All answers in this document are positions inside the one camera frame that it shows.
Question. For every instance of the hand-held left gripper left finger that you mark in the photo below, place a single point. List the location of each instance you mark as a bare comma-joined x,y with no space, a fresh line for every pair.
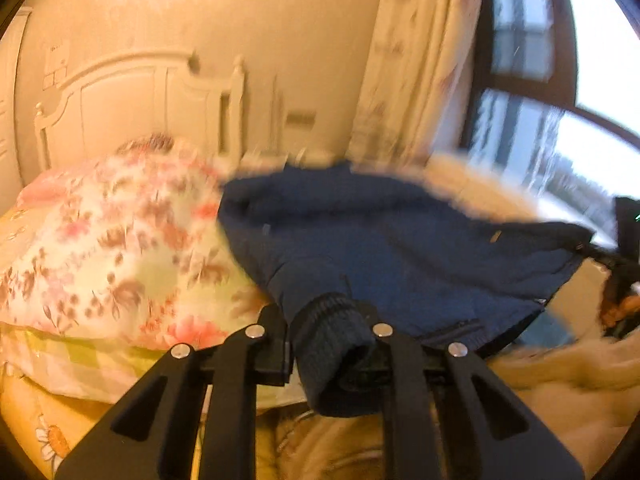
272,342

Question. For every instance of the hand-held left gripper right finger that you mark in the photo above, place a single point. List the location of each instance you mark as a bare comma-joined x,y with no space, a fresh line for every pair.
400,360

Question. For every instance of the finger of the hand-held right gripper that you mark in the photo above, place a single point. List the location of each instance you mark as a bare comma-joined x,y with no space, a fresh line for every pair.
607,260

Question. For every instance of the navy blue puffer jacket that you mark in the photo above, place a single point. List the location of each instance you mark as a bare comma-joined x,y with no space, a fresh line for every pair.
390,250

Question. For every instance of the person's right hand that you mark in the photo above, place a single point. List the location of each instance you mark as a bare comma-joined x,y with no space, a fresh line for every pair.
622,310

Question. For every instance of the beige fluffy cloth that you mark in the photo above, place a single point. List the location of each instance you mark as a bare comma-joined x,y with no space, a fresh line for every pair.
560,380

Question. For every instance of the dark framed window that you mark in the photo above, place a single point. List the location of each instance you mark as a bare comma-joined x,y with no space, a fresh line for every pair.
530,85

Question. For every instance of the floral quilt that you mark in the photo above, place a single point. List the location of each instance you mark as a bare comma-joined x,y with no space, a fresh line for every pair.
115,260

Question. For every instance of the white nightstand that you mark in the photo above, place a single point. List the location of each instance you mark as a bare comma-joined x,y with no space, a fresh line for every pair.
270,159

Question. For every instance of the white desk lamp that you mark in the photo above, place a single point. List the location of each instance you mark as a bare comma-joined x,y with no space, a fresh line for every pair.
275,115

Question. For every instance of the patterned purple pillow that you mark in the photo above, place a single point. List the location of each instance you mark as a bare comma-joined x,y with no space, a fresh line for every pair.
147,144

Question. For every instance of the yellow daisy bed sheet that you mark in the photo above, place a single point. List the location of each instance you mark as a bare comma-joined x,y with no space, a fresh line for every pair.
30,425

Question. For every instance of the sailboat print curtain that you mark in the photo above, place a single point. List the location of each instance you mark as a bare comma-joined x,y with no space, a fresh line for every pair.
415,60

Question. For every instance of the pink pillow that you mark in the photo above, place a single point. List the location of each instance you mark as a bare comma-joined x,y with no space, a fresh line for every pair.
42,190

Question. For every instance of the white wooden bed headboard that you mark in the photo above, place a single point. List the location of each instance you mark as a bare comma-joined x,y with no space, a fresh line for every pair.
125,100

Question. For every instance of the white wardrobe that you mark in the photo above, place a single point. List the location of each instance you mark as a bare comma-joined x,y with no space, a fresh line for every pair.
10,110

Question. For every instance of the wall switch panel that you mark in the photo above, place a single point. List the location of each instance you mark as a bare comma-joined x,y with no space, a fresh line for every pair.
300,118

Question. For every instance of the paper notices on wall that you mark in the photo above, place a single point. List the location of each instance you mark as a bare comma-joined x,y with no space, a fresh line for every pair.
56,62

